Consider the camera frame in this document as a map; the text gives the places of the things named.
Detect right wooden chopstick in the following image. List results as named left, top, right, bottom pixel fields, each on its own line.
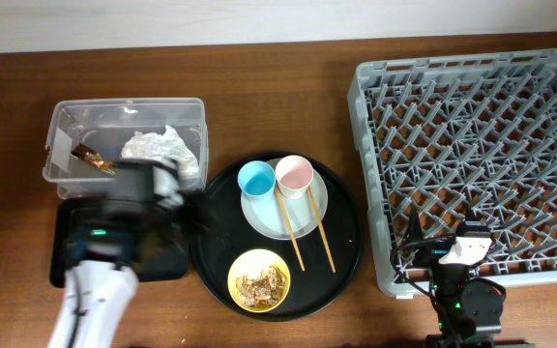
left=308, top=186, right=336, bottom=274

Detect grey plate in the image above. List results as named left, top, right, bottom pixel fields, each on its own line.
left=241, top=157, right=329, bottom=240

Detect yellow bowl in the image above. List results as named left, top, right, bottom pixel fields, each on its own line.
left=227, top=249, right=291, bottom=313

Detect food scraps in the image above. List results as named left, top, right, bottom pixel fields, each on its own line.
left=236, top=265, right=286, bottom=310

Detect white napkin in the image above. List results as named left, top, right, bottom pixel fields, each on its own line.
left=121, top=126, right=200, bottom=178

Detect grey dishwasher rack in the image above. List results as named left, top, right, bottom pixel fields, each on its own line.
left=347, top=48, right=557, bottom=298

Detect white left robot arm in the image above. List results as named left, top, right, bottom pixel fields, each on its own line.
left=48, top=191, right=216, bottom=347

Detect round black tray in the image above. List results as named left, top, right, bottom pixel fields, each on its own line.
left=191, top=152, right=365, bottom=321

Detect wooden chopstick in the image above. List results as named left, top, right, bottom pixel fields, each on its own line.
left=275, top=188, right=306, bottom=272
left=308, top=186, right=336, bottom=274

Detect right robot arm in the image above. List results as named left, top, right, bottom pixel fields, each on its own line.
left=403, top=209, right=506, bottom=348

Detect left wooden chopstick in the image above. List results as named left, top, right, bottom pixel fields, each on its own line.
left=275, top=188, right=306, bottom=272

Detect black rectangular tray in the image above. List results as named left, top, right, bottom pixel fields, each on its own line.
left=49, top=197, right=189, bottom=288

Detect clear plastic bin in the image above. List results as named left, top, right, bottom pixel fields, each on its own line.
left=43, top=98, right=209, bottom=199

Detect gold foil wrapper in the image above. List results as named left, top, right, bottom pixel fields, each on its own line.
left=71, top=144, right=115, bottom=175

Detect pink cup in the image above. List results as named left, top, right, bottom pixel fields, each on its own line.
left=275, top=155, right=314, bottom=199

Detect blue cup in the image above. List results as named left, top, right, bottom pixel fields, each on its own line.
left=237, top=160, right=276, bottom=202

